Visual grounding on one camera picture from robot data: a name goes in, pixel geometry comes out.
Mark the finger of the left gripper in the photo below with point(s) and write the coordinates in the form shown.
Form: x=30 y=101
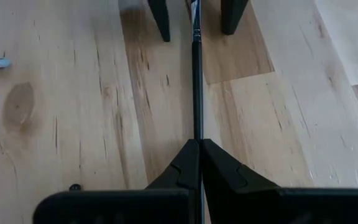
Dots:
x=160 y=18
x=233 y=15

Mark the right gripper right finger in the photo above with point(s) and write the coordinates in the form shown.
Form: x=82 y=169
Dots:
x=275 y=208

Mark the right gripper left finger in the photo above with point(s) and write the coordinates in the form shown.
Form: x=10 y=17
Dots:
x=120 y=208

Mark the round-head black makeup brush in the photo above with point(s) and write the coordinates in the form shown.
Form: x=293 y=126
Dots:
x=197 y=93

